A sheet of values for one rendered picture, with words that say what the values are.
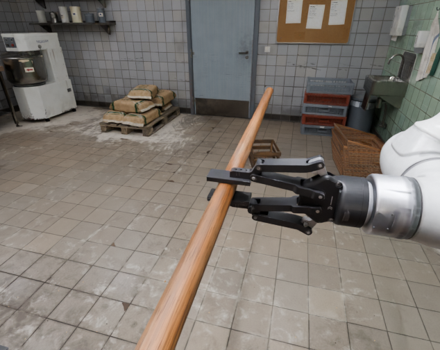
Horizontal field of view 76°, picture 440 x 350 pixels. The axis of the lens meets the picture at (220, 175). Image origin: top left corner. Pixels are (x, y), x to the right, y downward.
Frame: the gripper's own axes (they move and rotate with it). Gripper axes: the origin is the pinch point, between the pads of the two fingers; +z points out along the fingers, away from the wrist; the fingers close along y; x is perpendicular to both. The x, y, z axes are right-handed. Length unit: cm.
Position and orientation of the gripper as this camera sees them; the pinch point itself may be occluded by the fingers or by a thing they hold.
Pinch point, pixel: (229, 187)
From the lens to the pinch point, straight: 46.3
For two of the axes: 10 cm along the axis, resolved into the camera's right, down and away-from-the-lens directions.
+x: 2.4, -4.6, 8.6
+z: -9.7, -1.1, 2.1
